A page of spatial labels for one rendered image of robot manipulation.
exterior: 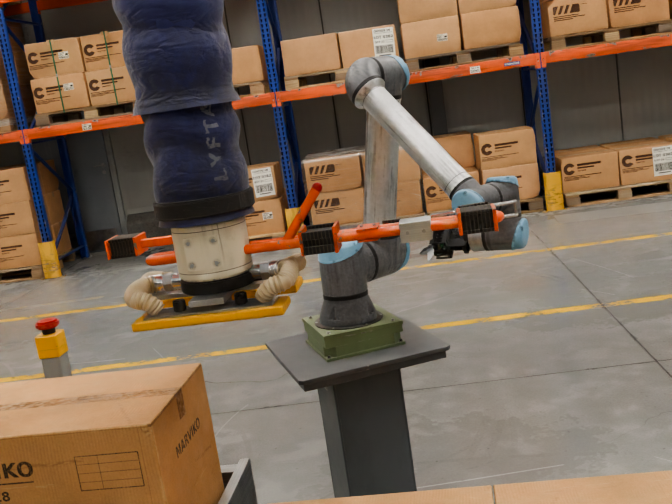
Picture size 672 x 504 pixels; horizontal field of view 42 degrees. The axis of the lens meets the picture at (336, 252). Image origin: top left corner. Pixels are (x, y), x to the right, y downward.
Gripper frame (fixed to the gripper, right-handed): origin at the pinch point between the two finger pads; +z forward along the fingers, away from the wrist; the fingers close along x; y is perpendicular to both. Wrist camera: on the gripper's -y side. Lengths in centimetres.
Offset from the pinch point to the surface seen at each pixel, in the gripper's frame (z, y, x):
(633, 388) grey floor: -34, -65, 179
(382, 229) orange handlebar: -27, 54, -58
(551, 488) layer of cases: -50, 73, 19
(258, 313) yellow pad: -5, 78, -59
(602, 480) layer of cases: -61, 68, 22
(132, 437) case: 22, 104, -49
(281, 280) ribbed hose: -9, 71, -61
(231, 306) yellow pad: 2, 77, -60
